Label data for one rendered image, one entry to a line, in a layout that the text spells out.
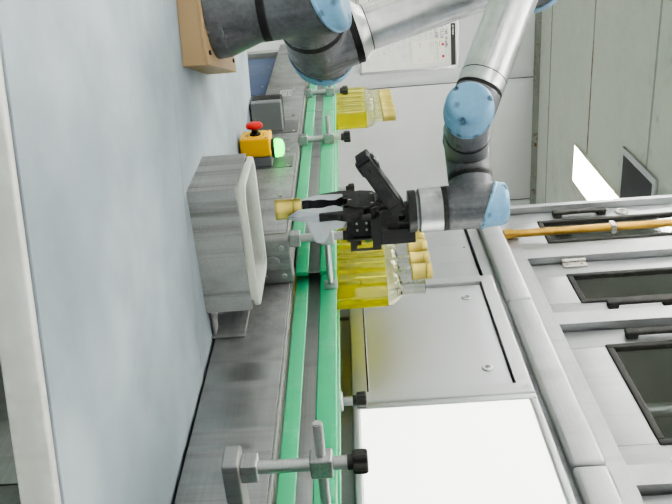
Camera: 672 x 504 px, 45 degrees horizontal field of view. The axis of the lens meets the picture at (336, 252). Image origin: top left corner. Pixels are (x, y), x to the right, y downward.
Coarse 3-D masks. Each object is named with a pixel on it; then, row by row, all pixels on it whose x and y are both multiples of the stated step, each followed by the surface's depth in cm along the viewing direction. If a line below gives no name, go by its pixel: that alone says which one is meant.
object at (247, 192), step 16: (240, 176) 135; (240, 192) 129; (256, 192) 145; (240, 208) 130; (256, 208) 147; (256, 224) 148; (256, 240) 149; (256, 256) 151; (256, 272) 147; (256, 288) 135; (256, 304) 138
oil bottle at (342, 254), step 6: (384, 246) 176; (342, 252) 175; (348, 252) 174; (354, 252) 174; (360, 252) 174; (366, 252) 174; (372, 252) 174; (378, 252) 173; (384, 252) 173; (390, 252) 173; (342, 258) 172; (348, 258) 172; (354, 258) 172; (360, 258) 172; (396, 258) 174
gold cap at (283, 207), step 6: (294, 198) 136; (300, 198) 136; (276, 204) 135; (282, 204) 135; (288, 204) 135; (294, 204) 135; (300, 204) 135; (276, 210) 135; (282, 210) 135; (288, 210) 135; (294, 210) 135; (276, 216) 135; (282, 216) 136
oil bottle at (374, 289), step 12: (348, 276) 165; (360, 276) 164; (372, 276) 164; (384, 276) 164; (396, 276) 164; (348, 288) 162; (360, 288) 162; (372, 288) 162; (384, 288) 162; (396, 288) 162; (348, 300) 163; (360, 300) 163; (372, 300) 163; (384, 300) 163; (396, 300) 163
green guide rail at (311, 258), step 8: (304, 248) 170; (312, 248) 170; (320, 248) 169; (304, 256) 166; (312, 256) 167; (320, 256) 166; (296, 264) 163; (304, 264) 163; (312, 264) 163; (320, 264) 162; (296, 272) 160; (304, 272) 160; (312, 272) 161; (320, 272) 160
